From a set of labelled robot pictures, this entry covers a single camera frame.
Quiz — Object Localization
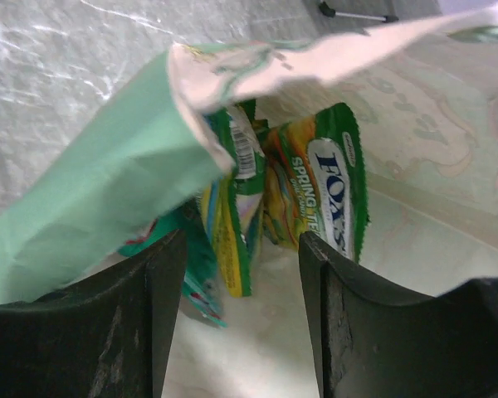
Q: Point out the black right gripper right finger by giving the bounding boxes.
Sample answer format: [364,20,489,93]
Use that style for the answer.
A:
[299,232,498,397]

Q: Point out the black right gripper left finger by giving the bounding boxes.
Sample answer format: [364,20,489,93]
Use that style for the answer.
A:
[0,231,187,398]

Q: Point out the green illustrated paper bag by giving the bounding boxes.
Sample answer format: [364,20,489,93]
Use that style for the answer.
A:
[0,2,498,398]

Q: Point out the teal candy packet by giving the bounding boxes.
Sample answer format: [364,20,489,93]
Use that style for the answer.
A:
[118,211,227,327]

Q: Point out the yellow green candy packet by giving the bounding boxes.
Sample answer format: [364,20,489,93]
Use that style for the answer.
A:
[199,100,266,297]

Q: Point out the green spring tea candy packet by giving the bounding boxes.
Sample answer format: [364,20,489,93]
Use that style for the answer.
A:
[257,103,369,261]

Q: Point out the black silver pen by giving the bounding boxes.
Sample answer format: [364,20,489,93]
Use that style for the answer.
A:
[318,1,399,23]

